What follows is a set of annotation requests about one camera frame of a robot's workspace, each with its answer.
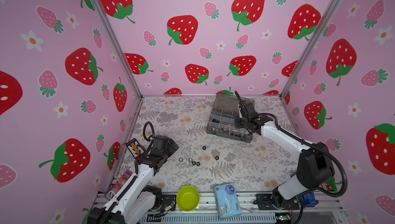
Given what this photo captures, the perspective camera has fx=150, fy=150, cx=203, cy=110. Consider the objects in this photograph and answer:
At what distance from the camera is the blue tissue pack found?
67cm

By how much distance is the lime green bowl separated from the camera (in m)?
0.74

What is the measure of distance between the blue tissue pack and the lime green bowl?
11 centimetres
